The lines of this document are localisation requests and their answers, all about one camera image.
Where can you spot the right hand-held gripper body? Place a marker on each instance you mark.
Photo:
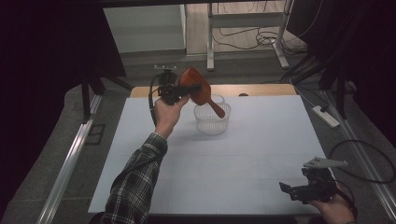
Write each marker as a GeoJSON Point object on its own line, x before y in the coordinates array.
{"type": "Point", "coordinates": [319, 185]}

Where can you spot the person's right hand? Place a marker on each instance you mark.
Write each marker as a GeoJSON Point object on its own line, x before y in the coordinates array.
{"type": "Point", "coordinates": [334, 211]}

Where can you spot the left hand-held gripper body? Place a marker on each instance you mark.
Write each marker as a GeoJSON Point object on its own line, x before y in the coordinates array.
{"type": "Point", "coordinates": [168, 88]}

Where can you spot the dark floor socket frame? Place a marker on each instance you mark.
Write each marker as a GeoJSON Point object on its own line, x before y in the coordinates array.
{"type": "Point", "coordinates": [95, 134]}

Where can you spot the white cabinet panel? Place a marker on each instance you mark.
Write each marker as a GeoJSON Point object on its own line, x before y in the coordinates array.
{"type": "Point", "coordinates": [144, 28]}

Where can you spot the white power strip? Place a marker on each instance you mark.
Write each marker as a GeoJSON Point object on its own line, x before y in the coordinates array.
{"type": "Point", "coordinates": [326, 116]}

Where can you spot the metal floor rail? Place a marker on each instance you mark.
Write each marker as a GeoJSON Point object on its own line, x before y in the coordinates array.
{"type": "Point", "coordinates": [361, 149]}
{"type": "Point", "coordinates": [67, 168]}

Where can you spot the white desk frame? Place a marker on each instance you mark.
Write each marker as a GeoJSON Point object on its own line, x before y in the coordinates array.
{"type": "Point", "coordinates": [246, 20]}

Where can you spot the white table cover sheet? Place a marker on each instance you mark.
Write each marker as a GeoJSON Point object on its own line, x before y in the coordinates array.
{"type": "Point", "coordinates": [236, 174]}

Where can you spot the black stand legs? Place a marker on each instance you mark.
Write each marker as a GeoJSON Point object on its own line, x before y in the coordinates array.
{"type": "Point", "coordinates": [341, 93]}
{"type": "Point", "coordinates": [90, 90]}

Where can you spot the brown wooden hairbrush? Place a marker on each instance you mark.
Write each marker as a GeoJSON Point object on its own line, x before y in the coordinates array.
{"type": "Point", "coordinates": [199, 84]}

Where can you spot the white plastic basket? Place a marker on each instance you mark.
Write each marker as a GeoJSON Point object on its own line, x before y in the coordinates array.
{"type": "Point", "coordinates": [212, 124]}

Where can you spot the person's left hand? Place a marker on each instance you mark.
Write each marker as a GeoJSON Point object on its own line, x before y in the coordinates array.
{"type": "Point", "coordinates": [168, 116]}

